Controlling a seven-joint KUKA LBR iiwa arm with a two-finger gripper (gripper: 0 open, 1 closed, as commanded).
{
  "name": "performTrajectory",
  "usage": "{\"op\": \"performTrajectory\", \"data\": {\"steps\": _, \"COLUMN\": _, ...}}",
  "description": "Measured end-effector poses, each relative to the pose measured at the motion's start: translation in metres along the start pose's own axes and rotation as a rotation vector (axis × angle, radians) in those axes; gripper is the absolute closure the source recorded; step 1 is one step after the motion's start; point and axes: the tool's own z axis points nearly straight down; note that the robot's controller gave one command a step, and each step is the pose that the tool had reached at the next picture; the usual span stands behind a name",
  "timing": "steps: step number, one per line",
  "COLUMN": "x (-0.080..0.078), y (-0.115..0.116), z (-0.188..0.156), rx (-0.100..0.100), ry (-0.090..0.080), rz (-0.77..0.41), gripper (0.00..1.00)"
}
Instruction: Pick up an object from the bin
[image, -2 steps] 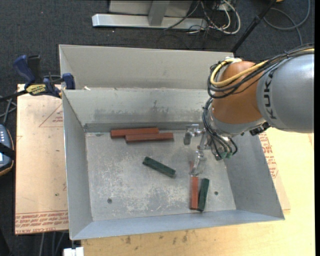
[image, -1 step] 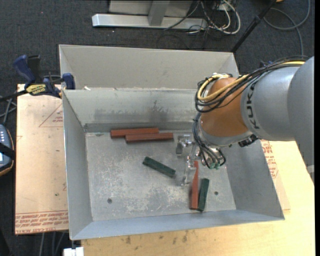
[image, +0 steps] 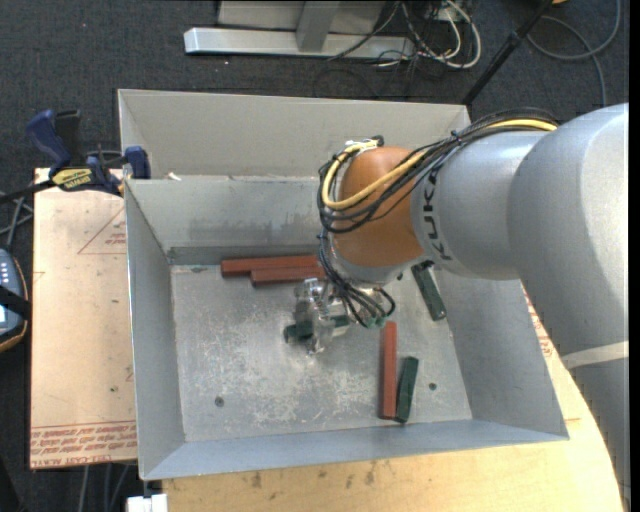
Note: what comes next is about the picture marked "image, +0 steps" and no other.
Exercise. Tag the grey metal bin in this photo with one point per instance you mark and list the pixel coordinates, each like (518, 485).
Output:
(240, 380)

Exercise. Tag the red-brown flat block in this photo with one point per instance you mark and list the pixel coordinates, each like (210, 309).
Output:
(388, 370)
(285, 276)
(265, 264)

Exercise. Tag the dark green block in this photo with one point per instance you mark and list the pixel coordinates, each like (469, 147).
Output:
(431, 295)
(298, 333)
(407, 390)

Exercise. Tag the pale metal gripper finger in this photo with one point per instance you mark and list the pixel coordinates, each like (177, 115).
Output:
(303, 314)
(324, 334)

